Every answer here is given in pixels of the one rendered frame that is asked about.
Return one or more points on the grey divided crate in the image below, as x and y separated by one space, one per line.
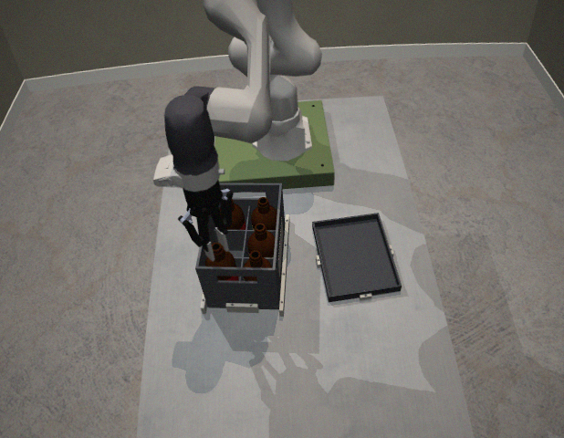
263 291

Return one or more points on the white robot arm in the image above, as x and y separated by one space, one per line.
268 106

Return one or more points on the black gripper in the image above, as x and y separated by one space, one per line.
203 199

